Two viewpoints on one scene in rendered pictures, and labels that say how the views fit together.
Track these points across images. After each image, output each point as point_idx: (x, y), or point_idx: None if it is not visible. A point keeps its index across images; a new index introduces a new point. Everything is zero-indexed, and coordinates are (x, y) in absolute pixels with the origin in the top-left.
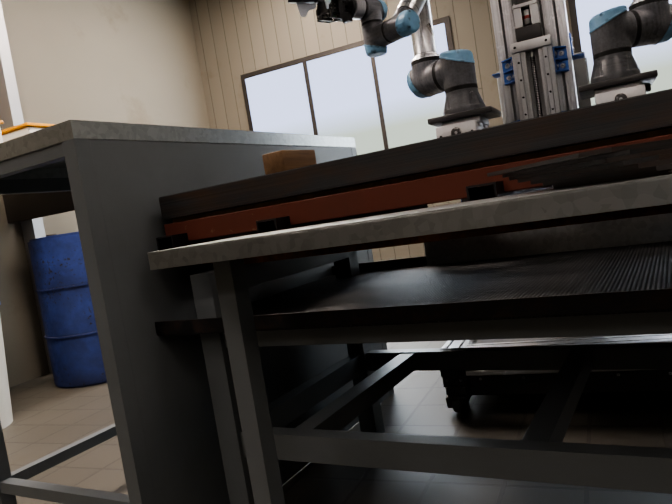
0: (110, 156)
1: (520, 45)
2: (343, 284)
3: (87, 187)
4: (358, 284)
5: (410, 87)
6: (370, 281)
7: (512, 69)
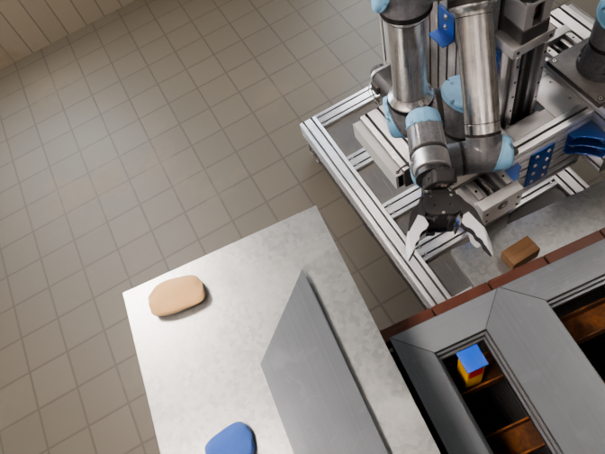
0: None
1: (524, 49)
2: (478, 413)
3: None
4: (503, 413)
5: (396, 136)
6: (501, 398)
7: (498, 64)
